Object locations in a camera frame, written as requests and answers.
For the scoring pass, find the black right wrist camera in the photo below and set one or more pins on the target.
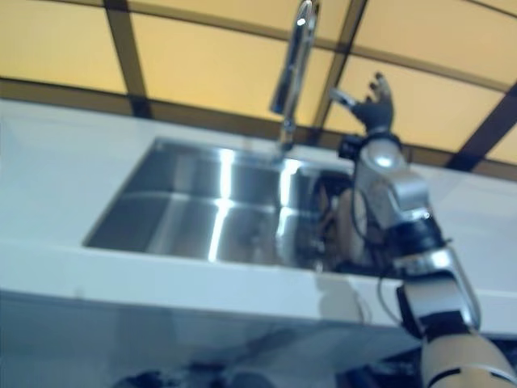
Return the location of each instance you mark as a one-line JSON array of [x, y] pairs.
[[350, 147]]

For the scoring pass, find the chrome gooseneck faucet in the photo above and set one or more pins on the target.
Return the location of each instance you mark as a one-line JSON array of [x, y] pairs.
[[297, 60]]

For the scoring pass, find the yellow window dark frame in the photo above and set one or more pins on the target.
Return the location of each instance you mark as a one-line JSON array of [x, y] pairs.
[[202, 52]]

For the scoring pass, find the stainless steel sink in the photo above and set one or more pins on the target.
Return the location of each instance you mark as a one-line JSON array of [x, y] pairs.
[[182, 210]]

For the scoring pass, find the black dish drying rack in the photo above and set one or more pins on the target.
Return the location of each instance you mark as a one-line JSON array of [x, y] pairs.
[[319, 218]]

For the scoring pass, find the white glossy cabinet front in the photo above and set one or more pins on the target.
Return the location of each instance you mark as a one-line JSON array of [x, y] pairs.
[[121, 339]]

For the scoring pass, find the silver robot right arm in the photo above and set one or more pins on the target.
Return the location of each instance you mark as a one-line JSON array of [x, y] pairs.
[[436, 291]]

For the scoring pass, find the beige plate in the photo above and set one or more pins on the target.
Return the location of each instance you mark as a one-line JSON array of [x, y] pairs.
[[347, 226]]

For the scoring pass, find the dark robot right hand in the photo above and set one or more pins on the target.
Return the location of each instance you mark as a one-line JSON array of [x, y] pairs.
[[375, 113]]

